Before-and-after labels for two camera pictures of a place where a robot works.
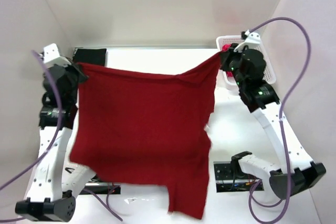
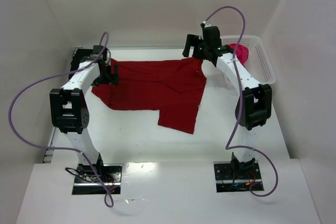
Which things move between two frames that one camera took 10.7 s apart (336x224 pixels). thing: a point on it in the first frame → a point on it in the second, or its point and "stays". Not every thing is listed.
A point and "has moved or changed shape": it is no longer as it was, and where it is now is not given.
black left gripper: (74, 72) → (111, 74)
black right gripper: (226, 60) → (190, 44)
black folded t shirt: (94, 56) stays
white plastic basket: (223, 41) stays
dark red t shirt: (142, 129) has moved or changed shape
